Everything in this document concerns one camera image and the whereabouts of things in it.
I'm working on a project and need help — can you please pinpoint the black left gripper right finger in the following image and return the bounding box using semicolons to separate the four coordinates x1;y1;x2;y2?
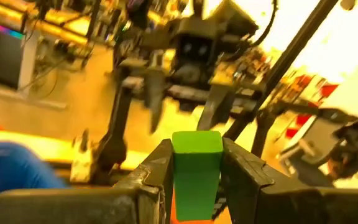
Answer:
221;138;358;224

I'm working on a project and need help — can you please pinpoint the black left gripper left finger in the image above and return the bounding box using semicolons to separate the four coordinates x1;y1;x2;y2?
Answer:
0;139;175;224

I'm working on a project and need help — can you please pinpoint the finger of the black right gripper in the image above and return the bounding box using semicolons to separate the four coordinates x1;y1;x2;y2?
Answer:
196;83;237;132
144;67;168;135

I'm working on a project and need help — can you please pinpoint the orange plastic basket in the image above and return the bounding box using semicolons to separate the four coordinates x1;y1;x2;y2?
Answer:
169;189;233;224

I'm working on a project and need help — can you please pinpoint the green wooden block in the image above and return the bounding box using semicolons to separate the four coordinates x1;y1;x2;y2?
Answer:
171;130;224;222

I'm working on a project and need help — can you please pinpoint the large blue plastic bin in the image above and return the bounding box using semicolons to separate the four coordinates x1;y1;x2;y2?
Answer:
0;141;68;207

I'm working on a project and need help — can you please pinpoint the black equipment on stand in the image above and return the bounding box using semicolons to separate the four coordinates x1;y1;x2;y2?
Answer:
278;107;358;188

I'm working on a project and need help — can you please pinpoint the red shelving rack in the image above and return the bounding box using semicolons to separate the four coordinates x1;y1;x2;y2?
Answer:
283;73;340;140

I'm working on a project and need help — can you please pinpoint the dark box with coloured strip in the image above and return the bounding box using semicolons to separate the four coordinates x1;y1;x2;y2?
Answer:
0;23;26;90

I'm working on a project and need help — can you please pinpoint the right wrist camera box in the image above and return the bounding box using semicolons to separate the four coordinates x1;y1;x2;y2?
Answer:
174;17;222;68

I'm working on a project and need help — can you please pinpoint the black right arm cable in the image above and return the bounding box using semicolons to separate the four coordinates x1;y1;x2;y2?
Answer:
250;0;280;47

